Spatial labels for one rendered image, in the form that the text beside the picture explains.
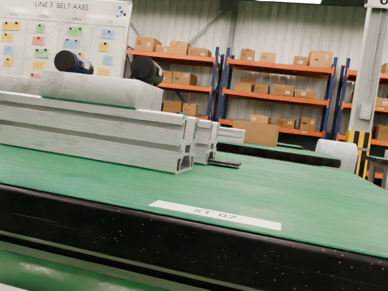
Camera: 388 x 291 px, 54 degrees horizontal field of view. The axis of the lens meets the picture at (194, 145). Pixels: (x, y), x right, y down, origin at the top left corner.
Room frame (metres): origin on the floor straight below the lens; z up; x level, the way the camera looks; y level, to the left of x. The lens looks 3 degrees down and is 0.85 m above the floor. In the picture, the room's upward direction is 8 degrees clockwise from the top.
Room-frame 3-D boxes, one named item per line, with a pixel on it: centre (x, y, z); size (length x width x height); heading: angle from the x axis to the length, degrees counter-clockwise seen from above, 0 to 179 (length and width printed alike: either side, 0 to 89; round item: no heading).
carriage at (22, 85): (0.86, 0.35, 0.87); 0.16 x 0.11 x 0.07; 76
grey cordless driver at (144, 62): (0.99, 0.14, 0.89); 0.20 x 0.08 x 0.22; 175
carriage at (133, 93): (0.61, 0.15, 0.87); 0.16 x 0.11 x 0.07; 76
